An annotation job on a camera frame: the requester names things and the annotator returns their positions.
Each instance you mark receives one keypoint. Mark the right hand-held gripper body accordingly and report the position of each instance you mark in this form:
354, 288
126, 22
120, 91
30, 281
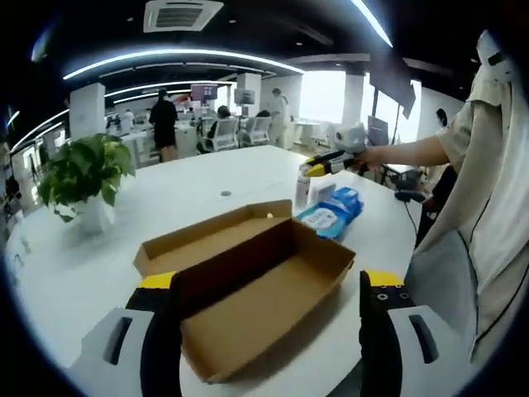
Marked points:
351, 138

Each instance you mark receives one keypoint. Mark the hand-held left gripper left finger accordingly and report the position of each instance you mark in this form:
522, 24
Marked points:
128, 355

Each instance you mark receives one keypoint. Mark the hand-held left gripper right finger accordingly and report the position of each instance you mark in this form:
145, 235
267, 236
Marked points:
405, 355

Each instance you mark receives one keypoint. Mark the plain blue wipes pack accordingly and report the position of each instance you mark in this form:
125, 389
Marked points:
349, 198

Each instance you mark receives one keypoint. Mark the white spray bottle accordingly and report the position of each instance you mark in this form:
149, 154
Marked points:
302, 188

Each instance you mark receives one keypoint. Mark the blue wet wipes pack white label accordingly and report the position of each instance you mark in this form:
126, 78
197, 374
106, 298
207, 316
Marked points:
324, 221

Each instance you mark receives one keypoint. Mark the brown cardboard shoe box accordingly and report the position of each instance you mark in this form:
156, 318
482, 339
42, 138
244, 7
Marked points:
264, 297

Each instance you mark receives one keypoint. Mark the small white box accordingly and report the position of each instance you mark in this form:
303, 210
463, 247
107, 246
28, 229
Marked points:
322, 193

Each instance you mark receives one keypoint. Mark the person's right hand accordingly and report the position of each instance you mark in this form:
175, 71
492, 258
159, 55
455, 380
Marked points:
372, 159

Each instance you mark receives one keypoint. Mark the dark computer monitor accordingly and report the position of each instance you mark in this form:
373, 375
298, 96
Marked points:
377, 130

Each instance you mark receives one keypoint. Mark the dark hanging panel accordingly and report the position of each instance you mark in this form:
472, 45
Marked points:
392, 89

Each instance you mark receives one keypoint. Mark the grey chair backrest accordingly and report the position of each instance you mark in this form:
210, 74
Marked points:
442, 297

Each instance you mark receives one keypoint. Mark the white office chair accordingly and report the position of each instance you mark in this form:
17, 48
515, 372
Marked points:
257, 132
225, 136

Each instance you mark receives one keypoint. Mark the person's dark trousers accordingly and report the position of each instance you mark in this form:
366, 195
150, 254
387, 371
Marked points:
440, 194

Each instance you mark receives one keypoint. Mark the grey hanging monitor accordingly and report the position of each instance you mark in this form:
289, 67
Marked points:
244, 96

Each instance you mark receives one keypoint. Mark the straight ceiling strip light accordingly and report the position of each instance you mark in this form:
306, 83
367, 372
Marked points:
372, 20

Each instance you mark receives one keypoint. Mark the white chest-worn device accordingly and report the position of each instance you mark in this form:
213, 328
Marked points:
494, 58

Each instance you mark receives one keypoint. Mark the green potted plant white pot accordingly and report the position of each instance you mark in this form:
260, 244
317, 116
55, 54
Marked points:
82, 173

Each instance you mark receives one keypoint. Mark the curved ceiling strip light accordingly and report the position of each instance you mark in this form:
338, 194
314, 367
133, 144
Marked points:
173, 53

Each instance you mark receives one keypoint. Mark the ceiling air conditioner vent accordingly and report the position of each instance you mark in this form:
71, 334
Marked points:
182, 14

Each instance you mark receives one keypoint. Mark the pink wall screen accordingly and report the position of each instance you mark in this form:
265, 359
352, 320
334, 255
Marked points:
204, 92

